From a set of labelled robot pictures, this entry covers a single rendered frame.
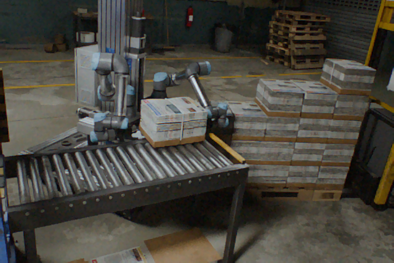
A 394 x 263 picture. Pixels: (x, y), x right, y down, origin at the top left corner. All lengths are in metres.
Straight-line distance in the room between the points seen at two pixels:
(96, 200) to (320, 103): 2.04
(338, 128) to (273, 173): 0.70
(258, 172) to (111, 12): 1.83
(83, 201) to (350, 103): 2.33
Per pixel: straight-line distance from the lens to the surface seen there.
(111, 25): 2.86
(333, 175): 3.56
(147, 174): 2.04
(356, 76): 3.23
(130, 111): 2.70
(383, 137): 3.85
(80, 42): 8.58
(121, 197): 1.90
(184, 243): 2.80
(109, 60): 2.31
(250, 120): 2.99
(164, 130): 2.28
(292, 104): 3.06
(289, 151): 3.23
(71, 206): 1.85
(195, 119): 2.34
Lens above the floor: 1.84
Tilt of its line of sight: 21 degrees down
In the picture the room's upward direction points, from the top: 6 degrees clockwise
